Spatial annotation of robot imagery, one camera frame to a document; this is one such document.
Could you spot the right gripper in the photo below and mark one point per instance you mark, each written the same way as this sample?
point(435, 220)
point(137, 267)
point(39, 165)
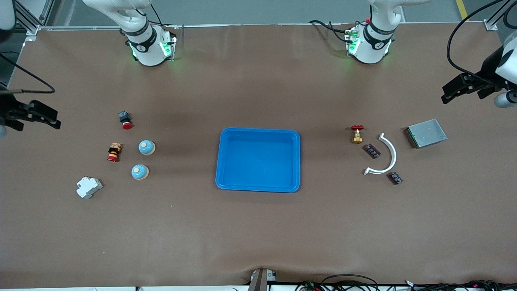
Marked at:
point(9, 110)

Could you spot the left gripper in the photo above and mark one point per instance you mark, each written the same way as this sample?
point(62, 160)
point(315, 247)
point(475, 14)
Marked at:
point(487, 72)

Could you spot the small black connector block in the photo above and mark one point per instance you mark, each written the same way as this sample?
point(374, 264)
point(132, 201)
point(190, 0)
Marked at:
point(395, 178)

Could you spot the blue desk bell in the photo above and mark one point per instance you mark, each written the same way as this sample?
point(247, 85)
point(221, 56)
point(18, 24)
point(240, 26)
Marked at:
point(139, 173)
point(146, 148)

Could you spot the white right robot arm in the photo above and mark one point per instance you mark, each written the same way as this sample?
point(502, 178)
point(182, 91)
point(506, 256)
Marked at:
point(147, 48)

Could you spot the grey metal box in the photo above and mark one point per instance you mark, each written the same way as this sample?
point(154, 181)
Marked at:
point(428, 133)

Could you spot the white circuit breaker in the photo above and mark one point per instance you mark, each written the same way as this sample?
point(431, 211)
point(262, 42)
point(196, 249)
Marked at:
point(89, 186)

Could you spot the red emergency button orange base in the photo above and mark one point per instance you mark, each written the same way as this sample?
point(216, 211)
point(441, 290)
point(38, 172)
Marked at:
point(114, 152)

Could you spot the red push button black base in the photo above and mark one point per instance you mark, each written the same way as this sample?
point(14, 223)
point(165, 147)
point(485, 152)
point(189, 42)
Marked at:
point(124, 118)

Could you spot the white curved plastic piece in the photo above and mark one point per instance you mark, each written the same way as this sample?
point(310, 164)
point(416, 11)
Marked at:
point(394, 157)

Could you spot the blue plastic tray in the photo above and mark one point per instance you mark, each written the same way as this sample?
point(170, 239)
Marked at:
point(258, 161)

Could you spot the brown table mat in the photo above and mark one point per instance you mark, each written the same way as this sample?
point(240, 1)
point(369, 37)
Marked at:
point(258, 234)

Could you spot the aluminium frame profile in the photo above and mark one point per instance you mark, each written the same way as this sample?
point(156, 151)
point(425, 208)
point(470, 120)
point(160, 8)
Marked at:
point(28, 20)
point(490, 25)

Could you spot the metal edge bracket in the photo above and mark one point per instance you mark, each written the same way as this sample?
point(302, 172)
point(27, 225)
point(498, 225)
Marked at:
point(260, 281)

